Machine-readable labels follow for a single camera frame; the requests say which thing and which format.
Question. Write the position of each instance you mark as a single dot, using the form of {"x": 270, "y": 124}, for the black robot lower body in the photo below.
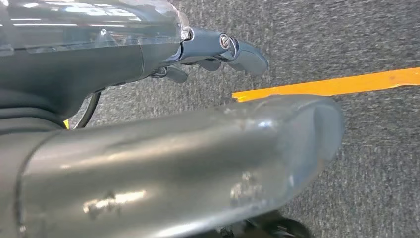
{"x": 279, "y": 230}

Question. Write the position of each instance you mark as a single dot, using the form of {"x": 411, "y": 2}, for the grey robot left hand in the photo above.
{"x": 164, "y": 164}

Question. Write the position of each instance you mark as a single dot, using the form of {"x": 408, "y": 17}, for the yellow floor tape square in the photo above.
{"x": 328, "y": 86}

